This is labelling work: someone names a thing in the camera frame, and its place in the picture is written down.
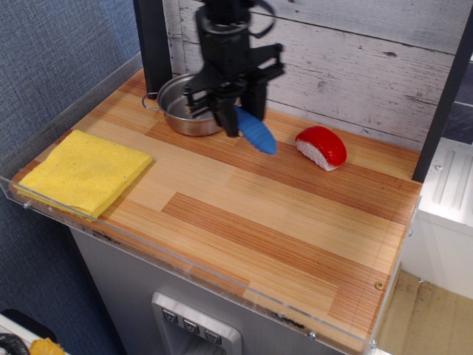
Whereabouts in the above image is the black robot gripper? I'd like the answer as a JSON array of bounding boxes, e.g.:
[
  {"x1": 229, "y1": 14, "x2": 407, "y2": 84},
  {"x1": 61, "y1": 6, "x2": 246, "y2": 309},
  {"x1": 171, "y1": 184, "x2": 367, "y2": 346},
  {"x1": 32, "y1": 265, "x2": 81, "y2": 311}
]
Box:
[{"x1": 183, "y1": 1, "x2": 284, "y2": 138}]

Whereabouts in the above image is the blue handled metal spoon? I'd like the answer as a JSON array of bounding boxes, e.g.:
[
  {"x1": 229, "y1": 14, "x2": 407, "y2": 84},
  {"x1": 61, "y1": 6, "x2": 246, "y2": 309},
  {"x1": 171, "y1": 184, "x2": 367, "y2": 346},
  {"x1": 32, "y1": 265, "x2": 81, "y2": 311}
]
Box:
[{"x1": 234, "y1": 106, "x2": 277, "y2": 155}]

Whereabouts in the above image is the stainless steel pot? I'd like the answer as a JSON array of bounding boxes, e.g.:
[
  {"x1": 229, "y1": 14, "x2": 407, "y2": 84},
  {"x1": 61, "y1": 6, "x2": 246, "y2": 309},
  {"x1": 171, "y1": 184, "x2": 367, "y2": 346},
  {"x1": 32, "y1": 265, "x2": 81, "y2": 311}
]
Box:
[{"x1": 141, "y1": 73, "x2": 222, "y2": 137}]

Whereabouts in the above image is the red toy sushi piece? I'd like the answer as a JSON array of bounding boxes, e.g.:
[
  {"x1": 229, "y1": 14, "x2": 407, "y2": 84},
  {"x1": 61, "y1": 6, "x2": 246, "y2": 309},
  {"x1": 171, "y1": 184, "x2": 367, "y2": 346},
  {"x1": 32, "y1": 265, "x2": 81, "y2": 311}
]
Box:
[{"x1": 295, "y1": 126, "x2": 347, "y2": 172}]

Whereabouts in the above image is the yellow folded cloth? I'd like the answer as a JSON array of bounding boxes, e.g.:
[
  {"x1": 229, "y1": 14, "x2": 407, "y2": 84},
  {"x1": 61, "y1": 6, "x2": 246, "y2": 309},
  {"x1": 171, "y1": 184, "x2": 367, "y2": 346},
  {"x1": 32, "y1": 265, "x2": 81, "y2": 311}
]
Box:
[{"x1": 17, "y1": 129, "x2": 152, "y2": 221}]

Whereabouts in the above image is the grey toy fridge front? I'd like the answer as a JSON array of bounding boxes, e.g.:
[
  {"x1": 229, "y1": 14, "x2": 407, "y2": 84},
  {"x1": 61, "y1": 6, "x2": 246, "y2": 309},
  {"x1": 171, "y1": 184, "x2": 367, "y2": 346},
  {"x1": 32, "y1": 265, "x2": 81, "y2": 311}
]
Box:
[{"x1": 72, "y1": 229, "x2": 336, "y2": 354}]

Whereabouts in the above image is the clear acrylic table guard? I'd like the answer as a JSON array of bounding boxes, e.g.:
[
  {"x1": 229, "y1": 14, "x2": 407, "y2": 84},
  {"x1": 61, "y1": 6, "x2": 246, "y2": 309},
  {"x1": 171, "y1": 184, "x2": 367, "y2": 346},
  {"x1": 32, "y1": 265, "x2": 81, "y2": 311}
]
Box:
[{"x1": 10, "y1": 67, "x2": 421, "y2": 354}]

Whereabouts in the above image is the white cabinet at right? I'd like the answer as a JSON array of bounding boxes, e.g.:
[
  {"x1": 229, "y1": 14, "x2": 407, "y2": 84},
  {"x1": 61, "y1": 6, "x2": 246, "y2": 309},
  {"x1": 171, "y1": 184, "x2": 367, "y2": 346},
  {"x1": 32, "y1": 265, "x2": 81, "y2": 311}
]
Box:
[{"x1": 401, "y1": 138, "x2": 472, "y2": 298}]

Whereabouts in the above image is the black yellow object bottom left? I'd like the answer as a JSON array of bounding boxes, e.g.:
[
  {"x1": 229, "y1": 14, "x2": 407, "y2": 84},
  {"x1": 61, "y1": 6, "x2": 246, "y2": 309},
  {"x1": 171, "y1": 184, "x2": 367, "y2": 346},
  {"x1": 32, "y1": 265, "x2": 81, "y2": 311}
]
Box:
[{"x1": 1, "y1": 309, "x2": 67, "y2": 354}]

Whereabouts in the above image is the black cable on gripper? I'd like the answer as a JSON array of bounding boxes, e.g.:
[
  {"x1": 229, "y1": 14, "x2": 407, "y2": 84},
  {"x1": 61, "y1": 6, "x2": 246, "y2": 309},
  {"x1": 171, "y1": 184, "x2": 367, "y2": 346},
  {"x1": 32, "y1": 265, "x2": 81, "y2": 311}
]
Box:
[{"x1": 248, "y1": 0, "x2": 277, "y2": 39}]

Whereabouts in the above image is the black vertical post left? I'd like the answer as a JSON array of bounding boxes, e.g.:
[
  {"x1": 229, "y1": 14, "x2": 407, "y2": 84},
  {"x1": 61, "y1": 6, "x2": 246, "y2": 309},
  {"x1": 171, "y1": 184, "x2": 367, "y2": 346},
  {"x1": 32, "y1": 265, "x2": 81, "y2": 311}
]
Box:
[{"x1": 133, "y1": 0, "x2": 172, "y2": 93}]

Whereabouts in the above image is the black vertical post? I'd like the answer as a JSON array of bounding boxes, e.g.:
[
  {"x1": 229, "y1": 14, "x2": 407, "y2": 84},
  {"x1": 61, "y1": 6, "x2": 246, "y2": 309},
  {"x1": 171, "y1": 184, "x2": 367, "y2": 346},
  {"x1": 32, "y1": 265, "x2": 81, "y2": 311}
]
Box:
[
  {"x1": 412, "y1": 10, "x2": 472, "y2": 183},
  {"x1": 133, "y1": 0, "x2": 172, "y2": 93}
]

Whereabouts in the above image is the black vertical post right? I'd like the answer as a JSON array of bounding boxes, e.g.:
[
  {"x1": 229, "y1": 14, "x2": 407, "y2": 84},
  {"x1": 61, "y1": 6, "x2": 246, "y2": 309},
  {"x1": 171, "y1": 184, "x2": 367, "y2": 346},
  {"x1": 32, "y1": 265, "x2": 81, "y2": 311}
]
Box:
[{"x1": 412, "y1": 10, "x2": 472, "y2": 183}]

